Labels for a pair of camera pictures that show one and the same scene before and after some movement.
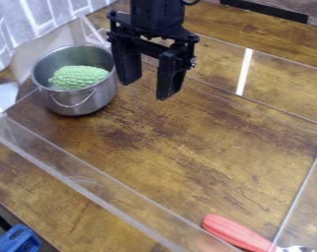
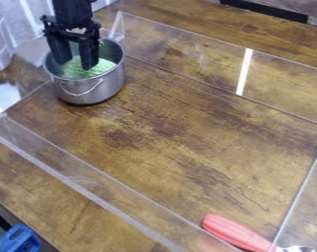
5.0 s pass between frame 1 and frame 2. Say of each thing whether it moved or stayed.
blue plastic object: stayed
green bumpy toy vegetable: moved
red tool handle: stayed
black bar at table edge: stayed
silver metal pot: moved
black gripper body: moved
